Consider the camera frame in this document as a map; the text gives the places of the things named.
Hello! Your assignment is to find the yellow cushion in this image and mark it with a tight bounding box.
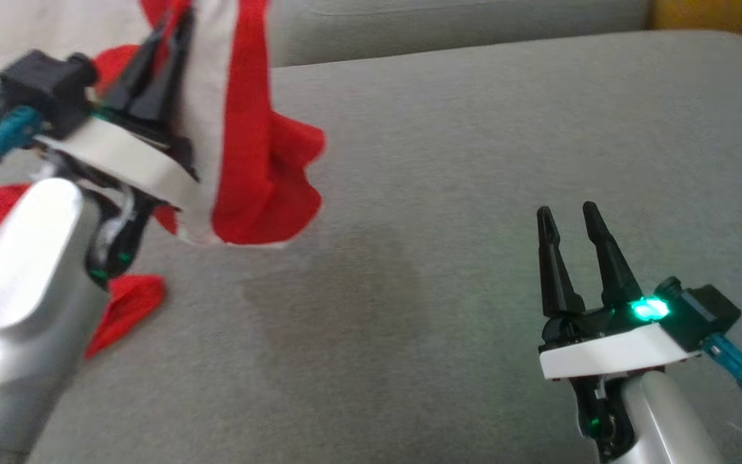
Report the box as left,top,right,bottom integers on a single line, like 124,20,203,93
651,0,742,59

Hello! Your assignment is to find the red basketball jersey white sleeve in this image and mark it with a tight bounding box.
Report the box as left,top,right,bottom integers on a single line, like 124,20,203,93
0,182,167,360

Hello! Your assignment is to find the grey sofa back cushion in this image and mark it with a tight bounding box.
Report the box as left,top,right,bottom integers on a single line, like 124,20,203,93
268,0,655,68

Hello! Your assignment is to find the grey sofa seat cushion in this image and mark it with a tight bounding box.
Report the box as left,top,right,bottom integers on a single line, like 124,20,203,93
0,29,742,464

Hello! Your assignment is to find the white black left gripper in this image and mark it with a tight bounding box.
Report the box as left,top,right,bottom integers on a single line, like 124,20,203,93
35,10,201,212

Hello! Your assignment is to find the red shorts white stripe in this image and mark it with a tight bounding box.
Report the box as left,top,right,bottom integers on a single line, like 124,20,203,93
91,0,327,249

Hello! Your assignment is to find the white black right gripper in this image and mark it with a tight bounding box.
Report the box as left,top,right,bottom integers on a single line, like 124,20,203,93
537,201,700,381

